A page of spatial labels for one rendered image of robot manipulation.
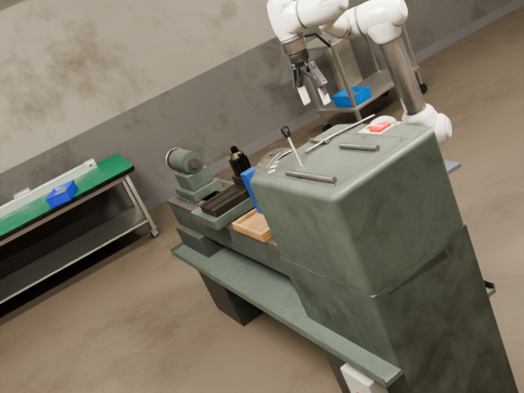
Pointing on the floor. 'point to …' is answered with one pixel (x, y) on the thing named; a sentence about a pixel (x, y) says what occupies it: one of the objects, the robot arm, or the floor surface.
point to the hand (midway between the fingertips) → (316, 100)
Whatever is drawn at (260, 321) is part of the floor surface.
